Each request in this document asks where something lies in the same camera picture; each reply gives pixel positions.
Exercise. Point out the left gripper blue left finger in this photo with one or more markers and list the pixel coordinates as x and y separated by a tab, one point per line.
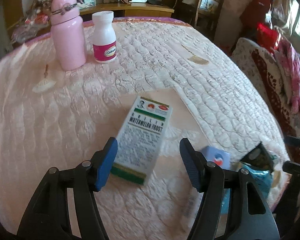
104	163

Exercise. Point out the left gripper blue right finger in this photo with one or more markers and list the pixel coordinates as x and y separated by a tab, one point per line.
192	163

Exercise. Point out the blue white medicine box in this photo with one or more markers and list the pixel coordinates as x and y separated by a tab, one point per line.
219	157

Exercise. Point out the watermelon frost medicine box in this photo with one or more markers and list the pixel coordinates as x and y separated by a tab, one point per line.
139	140

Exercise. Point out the teal plastic bag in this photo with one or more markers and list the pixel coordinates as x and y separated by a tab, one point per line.
263	179

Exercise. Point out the black foil wrapper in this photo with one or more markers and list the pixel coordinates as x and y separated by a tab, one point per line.
259	159

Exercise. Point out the white pill bottle pink label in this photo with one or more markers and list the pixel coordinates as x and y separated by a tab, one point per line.
104	37

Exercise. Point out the pink patterned clothing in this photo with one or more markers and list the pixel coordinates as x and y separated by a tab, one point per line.
287	58

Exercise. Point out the pink water bottle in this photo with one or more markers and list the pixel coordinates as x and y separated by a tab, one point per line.
68	34

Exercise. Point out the red cushion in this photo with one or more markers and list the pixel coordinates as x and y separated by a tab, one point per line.
267	38

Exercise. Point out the wooden sideboard cabinet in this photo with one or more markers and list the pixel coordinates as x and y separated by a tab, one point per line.
128	10

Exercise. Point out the wooden chair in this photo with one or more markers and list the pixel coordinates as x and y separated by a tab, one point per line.
203	15

